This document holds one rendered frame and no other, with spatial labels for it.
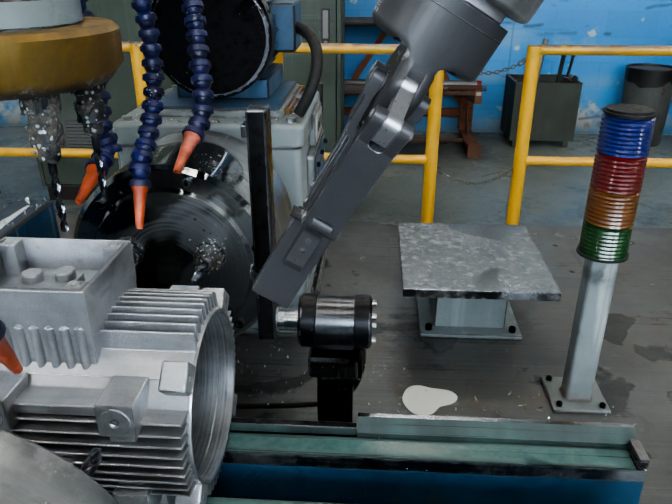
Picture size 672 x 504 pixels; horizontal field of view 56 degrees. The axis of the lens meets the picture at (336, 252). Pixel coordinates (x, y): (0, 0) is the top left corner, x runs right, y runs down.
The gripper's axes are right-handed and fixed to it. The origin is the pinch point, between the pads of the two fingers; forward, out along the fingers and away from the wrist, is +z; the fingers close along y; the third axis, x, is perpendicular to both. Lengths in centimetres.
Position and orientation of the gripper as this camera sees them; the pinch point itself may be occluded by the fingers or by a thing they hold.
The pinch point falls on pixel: (293, 258)
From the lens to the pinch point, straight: 45.1
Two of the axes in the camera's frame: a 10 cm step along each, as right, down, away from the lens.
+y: -0.6, 4.2, -9.0
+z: -5.0, 7.7, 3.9
